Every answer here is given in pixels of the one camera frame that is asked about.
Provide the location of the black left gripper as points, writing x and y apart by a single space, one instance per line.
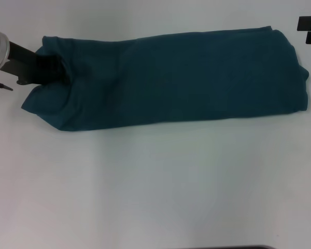
20 64

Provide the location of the black flat panel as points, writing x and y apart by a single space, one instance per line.
243 247

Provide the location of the teal FREE print t-shirt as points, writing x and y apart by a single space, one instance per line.
171 77

